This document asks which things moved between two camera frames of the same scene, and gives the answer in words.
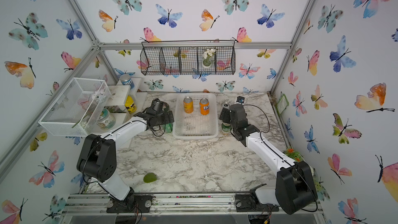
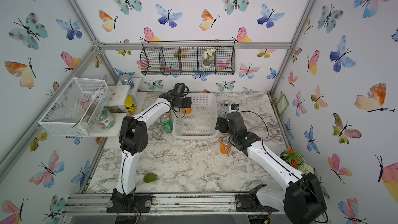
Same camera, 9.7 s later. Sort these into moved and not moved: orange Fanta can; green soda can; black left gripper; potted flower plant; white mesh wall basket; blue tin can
Moved: orange Fanta can; black left gripper
Not moved: blue tin can; white mesh wall basket; green soda can; potted flower plant
